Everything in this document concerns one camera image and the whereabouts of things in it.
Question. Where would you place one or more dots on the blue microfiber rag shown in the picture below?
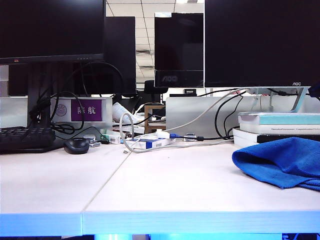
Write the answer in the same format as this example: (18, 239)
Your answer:
(275, 162)

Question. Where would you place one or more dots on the white power adapter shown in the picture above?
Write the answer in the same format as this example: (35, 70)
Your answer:
(162, 133)

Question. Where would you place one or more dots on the small wooden shelf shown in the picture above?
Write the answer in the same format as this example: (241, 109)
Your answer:
(146, 117)

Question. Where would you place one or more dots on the blue VGA connector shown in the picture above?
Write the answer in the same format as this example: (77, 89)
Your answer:
(175, 136)

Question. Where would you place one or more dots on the blue white medicine box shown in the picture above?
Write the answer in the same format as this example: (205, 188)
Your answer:
(150, 144)

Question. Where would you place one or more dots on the wide silver partition panel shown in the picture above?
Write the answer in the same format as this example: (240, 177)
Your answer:
(190, 112)

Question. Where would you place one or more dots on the black office chair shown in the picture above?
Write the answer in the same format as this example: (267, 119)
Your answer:
(152, 87)

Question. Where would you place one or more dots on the metal partition clamp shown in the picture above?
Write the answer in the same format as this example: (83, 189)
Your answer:
(190, 137)

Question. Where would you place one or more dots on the small black nameplate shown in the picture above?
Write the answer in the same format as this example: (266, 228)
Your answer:
(190, 91)

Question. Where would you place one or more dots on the green white small box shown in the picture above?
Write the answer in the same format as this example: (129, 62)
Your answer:
(112, 138)

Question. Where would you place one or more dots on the small silver clip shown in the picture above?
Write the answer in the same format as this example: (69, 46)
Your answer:
(94, 143)

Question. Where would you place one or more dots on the ceiling air vent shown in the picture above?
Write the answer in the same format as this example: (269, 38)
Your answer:
(144, 52)

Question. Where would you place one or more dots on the purple acrylic name sign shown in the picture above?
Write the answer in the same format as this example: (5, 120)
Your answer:
(86, 110)

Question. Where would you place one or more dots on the glossy black AOC monitor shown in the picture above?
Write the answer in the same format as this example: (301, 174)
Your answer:
(175, 42)

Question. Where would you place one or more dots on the black computer mouse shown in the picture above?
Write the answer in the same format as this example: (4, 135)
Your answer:
(76, 146)

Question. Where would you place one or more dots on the white spine book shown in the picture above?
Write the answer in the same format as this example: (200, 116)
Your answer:
(275, 129)

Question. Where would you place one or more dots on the large silver-edged AOC monitor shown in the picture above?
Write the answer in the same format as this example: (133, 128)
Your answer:
(250, 37)

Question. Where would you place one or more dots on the teal covered book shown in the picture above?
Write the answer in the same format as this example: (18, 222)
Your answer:
(287, 119)

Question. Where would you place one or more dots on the black monitor stand column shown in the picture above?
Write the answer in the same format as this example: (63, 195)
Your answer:
(37, 82)

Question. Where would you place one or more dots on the silver teal monitor stand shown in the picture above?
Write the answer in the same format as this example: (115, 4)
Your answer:
(301, 98)

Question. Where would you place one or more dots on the black monitor with thin bezel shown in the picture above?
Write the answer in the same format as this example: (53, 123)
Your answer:
(50, 25)

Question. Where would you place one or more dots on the black keyboard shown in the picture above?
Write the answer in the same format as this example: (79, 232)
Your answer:
(15, 140)

